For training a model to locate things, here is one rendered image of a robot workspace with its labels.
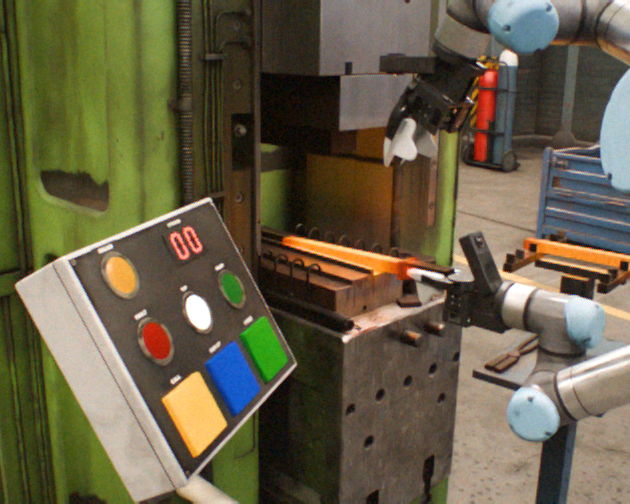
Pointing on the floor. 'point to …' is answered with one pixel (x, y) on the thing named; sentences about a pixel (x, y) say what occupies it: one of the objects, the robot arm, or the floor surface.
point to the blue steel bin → (587, 203)
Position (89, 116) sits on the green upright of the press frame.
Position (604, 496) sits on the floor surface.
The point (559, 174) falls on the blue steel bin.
